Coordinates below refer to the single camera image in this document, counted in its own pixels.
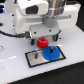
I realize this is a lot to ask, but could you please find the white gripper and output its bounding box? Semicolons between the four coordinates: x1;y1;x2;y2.
14;5;66;46

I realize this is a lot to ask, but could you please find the red plastic gear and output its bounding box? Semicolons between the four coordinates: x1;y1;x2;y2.
37;38;49;48

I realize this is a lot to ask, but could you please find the blue plastic gear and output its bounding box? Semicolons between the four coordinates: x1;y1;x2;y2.
42;46;60;61

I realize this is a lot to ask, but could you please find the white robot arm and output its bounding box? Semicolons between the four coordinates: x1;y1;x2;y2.
15;0;67;41

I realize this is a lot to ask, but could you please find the black cable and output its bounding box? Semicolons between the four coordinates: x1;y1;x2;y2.
0;29;32;38

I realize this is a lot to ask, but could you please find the black peg base plate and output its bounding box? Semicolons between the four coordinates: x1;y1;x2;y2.
25;46;65;67

